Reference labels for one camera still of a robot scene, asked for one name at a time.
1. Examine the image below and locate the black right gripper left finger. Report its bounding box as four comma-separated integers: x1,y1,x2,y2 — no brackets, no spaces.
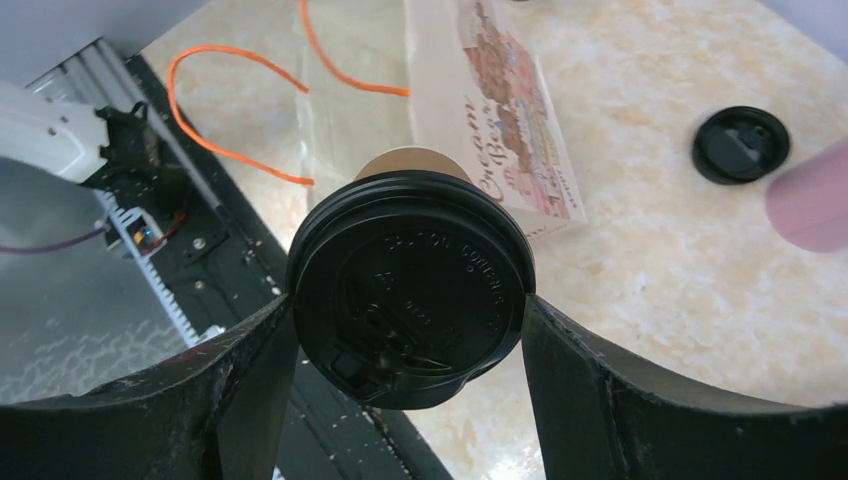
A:
1,296,298,479

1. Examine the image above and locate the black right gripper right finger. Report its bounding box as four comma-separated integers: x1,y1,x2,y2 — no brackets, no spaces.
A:
522,295,847,479

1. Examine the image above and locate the black plastic cup lid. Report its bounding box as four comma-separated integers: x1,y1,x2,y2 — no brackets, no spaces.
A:
286,170,536,410

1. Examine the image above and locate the brown paper coffee cup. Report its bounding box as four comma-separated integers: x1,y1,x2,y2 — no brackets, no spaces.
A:
355,146,471,183

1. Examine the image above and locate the cream paper gift bag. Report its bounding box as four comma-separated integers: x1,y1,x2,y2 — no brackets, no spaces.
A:
166,0,588,241

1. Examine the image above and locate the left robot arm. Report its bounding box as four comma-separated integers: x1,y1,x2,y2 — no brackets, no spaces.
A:
1,81,193,215

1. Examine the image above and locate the pink straw holder cup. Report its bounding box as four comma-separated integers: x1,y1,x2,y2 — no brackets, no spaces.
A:
765,139,847,253

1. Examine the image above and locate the spare black cup lid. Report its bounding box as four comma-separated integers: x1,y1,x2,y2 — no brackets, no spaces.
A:
690,106,791,186

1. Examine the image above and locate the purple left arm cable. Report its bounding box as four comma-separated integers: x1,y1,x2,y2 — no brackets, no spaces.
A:
0,225,111,256

